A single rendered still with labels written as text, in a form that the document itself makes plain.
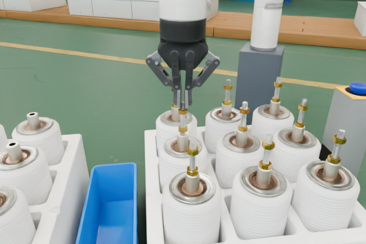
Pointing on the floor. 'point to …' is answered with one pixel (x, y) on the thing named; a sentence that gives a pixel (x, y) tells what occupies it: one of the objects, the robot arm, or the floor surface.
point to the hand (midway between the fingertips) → (182, 97)
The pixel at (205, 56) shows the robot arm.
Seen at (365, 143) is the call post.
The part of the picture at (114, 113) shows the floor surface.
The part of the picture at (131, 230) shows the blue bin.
